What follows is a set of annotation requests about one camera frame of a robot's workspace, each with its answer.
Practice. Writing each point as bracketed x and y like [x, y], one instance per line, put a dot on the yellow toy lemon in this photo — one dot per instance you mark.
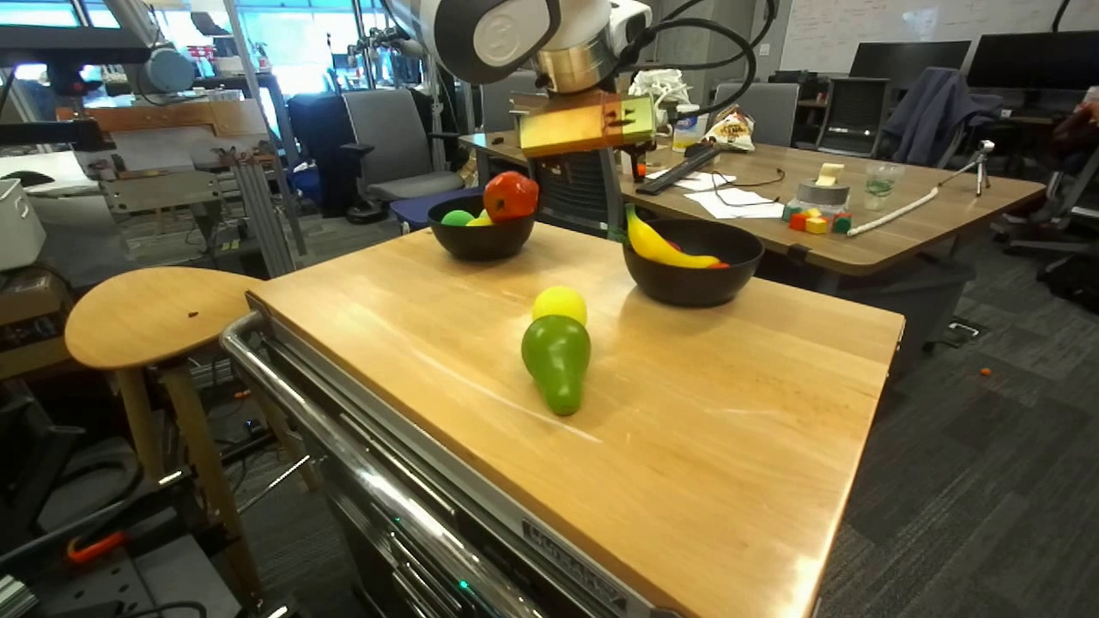
[480, 219]
[560, 304]

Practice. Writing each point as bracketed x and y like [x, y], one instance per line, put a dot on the green toy pear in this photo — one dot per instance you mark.
[559, 360]

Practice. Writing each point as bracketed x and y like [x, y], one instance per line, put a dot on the yellow toy banana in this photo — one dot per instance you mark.
[663, 248]

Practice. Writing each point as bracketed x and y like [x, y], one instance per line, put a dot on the green toy ball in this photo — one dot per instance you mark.
[457, 217]

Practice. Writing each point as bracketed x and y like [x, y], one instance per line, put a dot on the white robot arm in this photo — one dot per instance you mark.
[516, 34]

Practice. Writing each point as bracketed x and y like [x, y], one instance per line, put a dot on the black bowl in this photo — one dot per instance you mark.
[690, 290]
[481, 245]

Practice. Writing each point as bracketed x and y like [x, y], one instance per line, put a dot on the grey mesh office chair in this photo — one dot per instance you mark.
[585, 194]

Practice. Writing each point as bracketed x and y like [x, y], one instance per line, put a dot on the black flat bar device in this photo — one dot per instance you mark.
[681, 170]

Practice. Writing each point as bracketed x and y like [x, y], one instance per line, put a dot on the white paper sheets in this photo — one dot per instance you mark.
[741, 202]

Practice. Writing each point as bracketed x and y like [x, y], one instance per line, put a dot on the beige cloth bag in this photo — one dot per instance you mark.
[731, 130]

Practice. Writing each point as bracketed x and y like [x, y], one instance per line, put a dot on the red toy block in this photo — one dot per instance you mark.
[798, 219]

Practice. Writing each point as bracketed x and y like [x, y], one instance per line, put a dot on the yellow toy block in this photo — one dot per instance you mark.
[819, 225]

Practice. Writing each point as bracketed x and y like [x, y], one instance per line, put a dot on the white cart wooden top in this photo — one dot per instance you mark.
[389, 544]

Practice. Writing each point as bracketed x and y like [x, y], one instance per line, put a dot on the grey fabric office chair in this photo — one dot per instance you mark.
[768, 107]

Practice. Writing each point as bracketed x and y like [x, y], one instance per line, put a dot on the clear plastic container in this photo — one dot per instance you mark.
[827, 194]

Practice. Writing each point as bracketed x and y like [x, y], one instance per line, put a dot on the green toy block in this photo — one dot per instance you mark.
[841, 227]

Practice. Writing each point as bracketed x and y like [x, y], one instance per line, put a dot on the thin white rod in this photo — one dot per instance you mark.
[899, 215]

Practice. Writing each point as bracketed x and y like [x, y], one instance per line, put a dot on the round wooden stool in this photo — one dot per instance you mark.
[150, 313]

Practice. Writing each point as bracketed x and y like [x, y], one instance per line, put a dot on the chair with blue jacket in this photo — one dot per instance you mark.
[933, 114]

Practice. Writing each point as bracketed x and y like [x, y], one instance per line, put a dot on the black computer monitor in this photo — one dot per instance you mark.
[1036, 56]
[910, 61]

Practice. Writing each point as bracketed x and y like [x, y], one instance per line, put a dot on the wooden office desk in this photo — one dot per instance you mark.
[982, 194]

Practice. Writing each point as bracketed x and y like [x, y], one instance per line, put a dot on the small silver tripod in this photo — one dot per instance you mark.
[979, 160]

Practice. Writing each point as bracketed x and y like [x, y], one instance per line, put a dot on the white plastic bin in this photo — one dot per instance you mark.
[18, 225]

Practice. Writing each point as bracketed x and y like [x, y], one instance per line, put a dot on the grey metal frame workbench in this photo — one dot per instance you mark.
[172, 190]

